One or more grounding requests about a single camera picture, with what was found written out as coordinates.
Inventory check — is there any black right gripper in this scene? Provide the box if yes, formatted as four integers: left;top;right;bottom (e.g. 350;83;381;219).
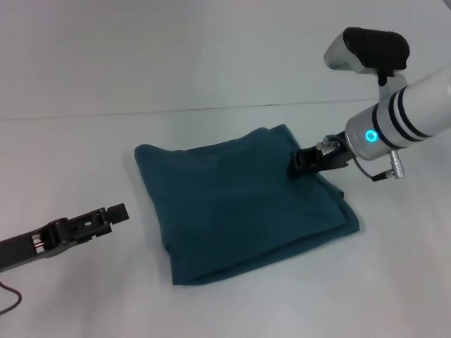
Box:
286;131;354;181

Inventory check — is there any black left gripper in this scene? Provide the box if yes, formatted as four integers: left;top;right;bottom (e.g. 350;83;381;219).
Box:
0;202;130;273

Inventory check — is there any teal blue shirt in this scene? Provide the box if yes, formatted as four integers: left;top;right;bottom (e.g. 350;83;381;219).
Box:
133;123;361;287

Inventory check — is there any clear network plug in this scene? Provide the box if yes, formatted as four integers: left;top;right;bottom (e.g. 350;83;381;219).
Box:
315;134;342;155

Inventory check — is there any silver cable connector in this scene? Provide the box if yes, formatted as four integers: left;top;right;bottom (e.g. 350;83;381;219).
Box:
388;149;407;179

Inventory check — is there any dark red thin cable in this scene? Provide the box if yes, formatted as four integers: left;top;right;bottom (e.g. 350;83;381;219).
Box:
0;280;23;314

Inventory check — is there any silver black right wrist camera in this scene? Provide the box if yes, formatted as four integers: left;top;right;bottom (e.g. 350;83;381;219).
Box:
323;26;411;77

